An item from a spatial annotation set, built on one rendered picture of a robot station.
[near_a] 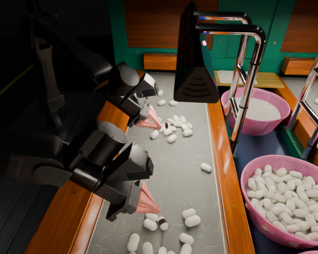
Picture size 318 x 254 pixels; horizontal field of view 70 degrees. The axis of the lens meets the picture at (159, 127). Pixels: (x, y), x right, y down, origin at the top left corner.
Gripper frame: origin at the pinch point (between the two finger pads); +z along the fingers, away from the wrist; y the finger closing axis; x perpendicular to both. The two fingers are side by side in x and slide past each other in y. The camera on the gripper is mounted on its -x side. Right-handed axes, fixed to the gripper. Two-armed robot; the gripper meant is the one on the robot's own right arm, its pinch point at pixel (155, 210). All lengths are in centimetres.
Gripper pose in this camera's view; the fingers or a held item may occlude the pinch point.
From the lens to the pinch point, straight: 51.9
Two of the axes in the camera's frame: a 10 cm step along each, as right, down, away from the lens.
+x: -6.4, 5.7, 5.1
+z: 7.6, 5.5, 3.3
